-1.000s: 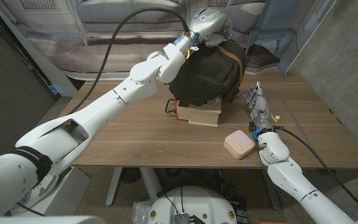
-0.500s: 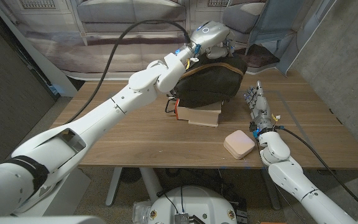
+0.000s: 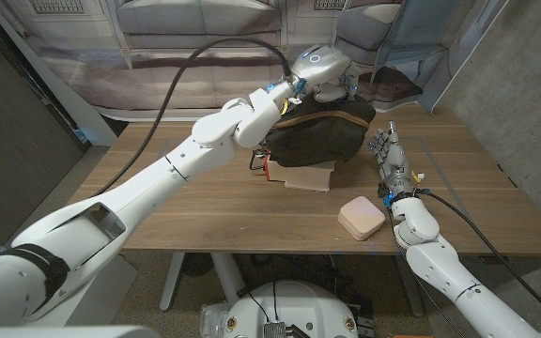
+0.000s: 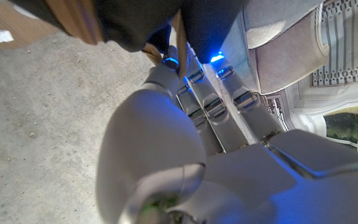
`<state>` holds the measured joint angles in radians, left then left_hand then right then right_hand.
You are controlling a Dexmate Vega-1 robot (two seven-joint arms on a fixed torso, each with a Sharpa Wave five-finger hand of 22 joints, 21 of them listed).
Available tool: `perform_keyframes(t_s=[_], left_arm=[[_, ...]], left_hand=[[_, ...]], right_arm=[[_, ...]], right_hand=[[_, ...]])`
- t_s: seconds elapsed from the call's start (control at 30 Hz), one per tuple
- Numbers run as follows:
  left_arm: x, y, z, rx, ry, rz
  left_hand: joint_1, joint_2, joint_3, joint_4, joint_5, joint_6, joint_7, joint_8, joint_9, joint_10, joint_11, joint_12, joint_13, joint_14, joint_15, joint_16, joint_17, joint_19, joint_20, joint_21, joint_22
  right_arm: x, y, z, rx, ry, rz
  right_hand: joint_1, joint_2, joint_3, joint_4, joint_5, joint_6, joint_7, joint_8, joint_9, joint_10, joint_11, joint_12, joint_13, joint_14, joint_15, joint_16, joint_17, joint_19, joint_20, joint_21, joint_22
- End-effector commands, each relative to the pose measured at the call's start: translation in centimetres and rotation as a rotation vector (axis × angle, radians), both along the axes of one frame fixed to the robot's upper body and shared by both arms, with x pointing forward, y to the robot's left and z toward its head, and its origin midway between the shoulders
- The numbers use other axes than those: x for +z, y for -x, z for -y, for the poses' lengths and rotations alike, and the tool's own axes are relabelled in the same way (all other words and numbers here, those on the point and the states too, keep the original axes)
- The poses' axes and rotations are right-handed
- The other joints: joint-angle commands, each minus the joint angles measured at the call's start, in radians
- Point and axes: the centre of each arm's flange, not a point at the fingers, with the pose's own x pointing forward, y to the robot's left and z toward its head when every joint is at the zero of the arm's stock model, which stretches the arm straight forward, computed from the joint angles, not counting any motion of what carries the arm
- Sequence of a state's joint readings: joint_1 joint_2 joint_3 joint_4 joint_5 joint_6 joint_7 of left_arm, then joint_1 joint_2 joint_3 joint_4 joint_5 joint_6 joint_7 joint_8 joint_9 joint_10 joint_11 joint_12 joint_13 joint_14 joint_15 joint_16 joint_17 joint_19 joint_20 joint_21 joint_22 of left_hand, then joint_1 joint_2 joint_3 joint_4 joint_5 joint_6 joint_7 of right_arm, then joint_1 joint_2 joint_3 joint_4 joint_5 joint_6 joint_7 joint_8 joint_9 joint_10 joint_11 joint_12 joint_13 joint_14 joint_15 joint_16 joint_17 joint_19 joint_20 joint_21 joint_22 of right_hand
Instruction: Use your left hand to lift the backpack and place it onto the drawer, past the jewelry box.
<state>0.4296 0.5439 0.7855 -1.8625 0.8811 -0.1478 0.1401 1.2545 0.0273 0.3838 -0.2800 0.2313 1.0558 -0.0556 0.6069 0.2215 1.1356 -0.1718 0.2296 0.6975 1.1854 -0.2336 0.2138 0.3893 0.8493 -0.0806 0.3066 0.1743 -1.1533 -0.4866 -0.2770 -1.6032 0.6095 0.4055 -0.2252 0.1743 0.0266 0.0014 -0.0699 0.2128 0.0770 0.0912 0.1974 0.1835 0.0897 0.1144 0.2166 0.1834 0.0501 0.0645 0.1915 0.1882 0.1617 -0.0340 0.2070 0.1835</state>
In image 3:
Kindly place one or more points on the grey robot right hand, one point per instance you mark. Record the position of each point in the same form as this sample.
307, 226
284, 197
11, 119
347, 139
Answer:
392, 159

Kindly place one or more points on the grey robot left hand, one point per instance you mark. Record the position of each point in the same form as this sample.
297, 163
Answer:
324, 66

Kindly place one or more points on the black backpack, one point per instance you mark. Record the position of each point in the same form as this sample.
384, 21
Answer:
322, 133

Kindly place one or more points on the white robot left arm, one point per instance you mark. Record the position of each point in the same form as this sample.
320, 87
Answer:
158, 188

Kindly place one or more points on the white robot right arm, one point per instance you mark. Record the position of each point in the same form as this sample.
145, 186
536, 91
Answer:
449, 277

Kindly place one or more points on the pink jewelry box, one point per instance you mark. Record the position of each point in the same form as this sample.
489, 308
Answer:
360, 217

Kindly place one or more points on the light wooden box with slot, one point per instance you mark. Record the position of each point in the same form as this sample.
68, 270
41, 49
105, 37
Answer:
310, 176

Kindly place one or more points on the wooden drawer with red front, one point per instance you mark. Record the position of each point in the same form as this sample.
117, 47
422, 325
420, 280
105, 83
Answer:
267, 164

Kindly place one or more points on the printed living room backdrop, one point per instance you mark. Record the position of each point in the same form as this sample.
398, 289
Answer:
205, 80

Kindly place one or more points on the grey table leg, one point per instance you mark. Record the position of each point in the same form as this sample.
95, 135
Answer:
413, 302

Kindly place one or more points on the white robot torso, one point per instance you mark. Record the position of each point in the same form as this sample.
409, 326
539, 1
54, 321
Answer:
294, 305

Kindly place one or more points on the white table leg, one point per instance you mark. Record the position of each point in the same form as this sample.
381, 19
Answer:
172, 281
228, 277

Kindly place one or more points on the clear plastic container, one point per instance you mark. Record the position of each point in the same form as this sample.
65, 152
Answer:
211, 319

